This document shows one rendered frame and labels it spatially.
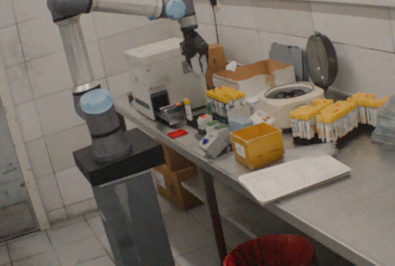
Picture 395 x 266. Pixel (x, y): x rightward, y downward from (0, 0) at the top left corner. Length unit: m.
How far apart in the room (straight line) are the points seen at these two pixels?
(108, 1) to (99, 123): 0.43
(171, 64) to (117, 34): 1.32
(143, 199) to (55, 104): 1.85
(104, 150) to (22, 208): 1.93
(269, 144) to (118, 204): 0.58
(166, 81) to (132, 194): 0.70
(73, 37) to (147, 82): 0.58
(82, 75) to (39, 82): 1.67
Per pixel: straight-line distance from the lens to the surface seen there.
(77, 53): 2.17
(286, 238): 2.39
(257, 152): 1.93
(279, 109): 2.19
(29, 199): 3.96
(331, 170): 1.79
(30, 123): 3.88
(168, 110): 2.55
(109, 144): 2.09
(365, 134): 2.08
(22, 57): 3.81
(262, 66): 2.78
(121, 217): 2.15
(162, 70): 2.64
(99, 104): 2.06
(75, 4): 2.04
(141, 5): 2.10
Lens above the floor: 1.61
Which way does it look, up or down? 16 degrees down
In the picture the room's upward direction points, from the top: 12 degrees counter-clockwise
